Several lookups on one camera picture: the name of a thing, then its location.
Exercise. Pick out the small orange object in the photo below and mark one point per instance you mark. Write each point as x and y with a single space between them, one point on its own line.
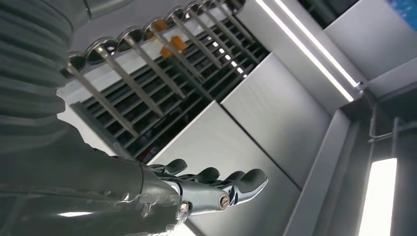
178 42
161 25

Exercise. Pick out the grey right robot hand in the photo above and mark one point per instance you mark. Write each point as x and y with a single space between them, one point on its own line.
81 195

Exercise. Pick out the white wall light strip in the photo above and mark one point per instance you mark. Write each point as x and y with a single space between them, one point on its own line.
316 42
304 50

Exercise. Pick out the chrome stanchion with round base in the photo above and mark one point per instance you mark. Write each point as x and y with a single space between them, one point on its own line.
192 6
109 49
176 13
78 60
146 27
137 35
205 4

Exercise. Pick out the dark grey slatted rack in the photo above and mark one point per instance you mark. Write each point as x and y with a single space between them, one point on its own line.
156 123

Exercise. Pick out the grey metal ceiling bracket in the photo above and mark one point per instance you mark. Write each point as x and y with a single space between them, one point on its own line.
373 130

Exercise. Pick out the bright ceiling light panel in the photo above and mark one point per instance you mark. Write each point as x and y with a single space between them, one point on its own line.
378 195

